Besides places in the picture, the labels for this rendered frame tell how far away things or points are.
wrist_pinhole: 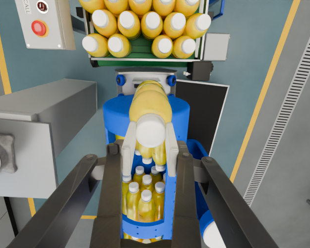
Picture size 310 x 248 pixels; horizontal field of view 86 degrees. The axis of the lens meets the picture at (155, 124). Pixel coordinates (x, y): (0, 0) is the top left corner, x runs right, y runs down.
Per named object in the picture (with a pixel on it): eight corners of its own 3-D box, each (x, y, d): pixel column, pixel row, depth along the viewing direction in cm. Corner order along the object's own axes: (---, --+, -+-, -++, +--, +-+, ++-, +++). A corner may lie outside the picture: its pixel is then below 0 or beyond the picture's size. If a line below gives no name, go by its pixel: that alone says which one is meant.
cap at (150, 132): (130, 124, 22) (129, 130, 20) (155, 109, 21) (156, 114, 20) (146, 145, 23) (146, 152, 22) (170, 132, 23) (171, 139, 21)
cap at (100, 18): (107, 28, 47) (106, 27, 46) (93, 25, 47) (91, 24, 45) (108, 13, 46) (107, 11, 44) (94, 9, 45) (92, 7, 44)
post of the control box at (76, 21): (110, 44, 146) (49, 22, 53) (109, 39, 144) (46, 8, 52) (114, 44, 146) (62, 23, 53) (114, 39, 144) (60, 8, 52)
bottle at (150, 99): (129, 89, 39) (113, 121, 22) (155, 73, 37) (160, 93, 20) (145, 113, 41) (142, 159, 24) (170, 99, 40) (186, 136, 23)
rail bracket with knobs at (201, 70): (181, 77, 72) (186, 80, 62) (182, 59, 69) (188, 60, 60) (203, 77, 72) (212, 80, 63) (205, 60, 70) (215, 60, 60)
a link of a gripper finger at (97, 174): (119, 182, 14) (82, 182, 14) (127, 150, 18) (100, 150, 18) (118, 167, 13) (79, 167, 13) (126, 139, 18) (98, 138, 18)
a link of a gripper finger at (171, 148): (170, 149, 14) (178, 149, 14) (166, 121, 21) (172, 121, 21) (168, 177, 16) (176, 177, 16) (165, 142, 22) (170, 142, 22)
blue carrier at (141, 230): (124, 235, 101) (114, 298, 75) (113, 93, 68) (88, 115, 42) (170, 235, 102) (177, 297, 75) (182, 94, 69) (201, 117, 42)
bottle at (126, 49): (112, 53, 67) (101, 52, 49) (117, 35, 64) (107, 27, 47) (129, 60, 68) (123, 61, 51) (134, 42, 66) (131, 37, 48)
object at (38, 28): (35, 36, 46) (32, 35, 45) (31, 20, 44) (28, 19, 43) (48, 36, 46) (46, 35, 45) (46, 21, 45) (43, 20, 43)
